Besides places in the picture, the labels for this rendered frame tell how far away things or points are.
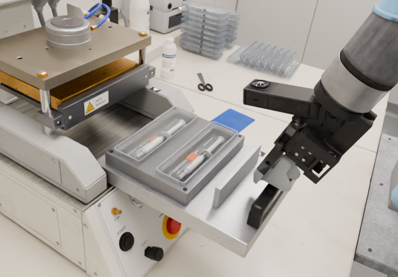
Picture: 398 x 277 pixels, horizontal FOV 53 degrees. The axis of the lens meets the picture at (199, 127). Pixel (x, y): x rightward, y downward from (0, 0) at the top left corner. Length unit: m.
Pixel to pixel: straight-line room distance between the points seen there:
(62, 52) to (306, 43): 2.59
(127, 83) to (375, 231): 0.65
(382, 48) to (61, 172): 0.50
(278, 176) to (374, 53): 0.24
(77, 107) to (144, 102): 0.21
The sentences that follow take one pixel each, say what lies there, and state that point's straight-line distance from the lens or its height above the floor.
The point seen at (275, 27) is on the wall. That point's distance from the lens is 3.22.
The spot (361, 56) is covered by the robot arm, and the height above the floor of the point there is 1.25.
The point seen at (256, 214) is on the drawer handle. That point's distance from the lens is 0.60.
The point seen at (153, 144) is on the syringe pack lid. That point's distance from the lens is 0.69.
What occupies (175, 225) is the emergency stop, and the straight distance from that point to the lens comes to 0.84.
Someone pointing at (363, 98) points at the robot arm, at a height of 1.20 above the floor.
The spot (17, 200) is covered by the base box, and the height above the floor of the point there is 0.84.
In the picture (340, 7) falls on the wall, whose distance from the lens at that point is 3.08.
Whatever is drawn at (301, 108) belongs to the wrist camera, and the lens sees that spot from 0.55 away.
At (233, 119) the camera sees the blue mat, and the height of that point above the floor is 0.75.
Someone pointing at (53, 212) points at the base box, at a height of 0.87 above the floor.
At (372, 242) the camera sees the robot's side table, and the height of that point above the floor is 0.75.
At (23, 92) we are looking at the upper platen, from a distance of 0.79.
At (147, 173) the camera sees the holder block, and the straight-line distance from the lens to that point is 0.65.
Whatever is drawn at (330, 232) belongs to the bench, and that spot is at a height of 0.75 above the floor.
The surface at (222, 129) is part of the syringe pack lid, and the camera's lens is 0.75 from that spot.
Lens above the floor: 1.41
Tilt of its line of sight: 33 degrees down
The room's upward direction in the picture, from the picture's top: 7 degrees clockwise
